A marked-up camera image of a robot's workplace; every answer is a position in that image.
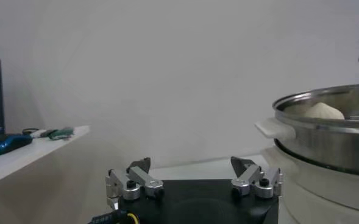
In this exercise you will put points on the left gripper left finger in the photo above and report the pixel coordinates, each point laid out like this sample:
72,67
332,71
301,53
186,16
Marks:
145,181

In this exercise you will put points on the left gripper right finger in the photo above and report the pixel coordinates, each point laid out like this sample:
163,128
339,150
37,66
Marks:
249,176

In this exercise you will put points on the white steamed baozi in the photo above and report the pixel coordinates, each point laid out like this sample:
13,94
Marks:
324,112

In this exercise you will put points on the stainless steel steamer basket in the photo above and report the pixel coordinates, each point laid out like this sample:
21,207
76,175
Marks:
325,146

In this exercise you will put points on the white electric cooker base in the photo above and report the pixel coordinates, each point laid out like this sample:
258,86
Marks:
319,194

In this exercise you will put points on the green card holder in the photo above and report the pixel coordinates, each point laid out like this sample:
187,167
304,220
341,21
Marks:
63,134

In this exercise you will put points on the small black device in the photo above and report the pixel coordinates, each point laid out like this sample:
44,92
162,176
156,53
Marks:
48,133

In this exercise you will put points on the small white adapter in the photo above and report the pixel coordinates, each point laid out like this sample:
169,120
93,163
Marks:
37,134

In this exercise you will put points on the white side table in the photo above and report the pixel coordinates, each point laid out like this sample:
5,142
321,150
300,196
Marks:
23,158

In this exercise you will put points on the blue computer mouse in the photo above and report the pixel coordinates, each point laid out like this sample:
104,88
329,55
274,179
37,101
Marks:
4,145

